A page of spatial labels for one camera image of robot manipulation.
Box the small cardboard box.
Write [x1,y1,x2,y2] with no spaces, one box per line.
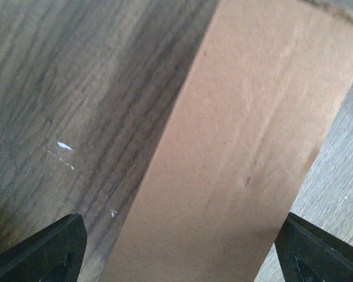
[101,1,353,281]

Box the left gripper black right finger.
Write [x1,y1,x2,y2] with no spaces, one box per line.
[275,213,353,281]

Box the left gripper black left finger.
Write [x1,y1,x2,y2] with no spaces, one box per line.
[0,214,87,281]

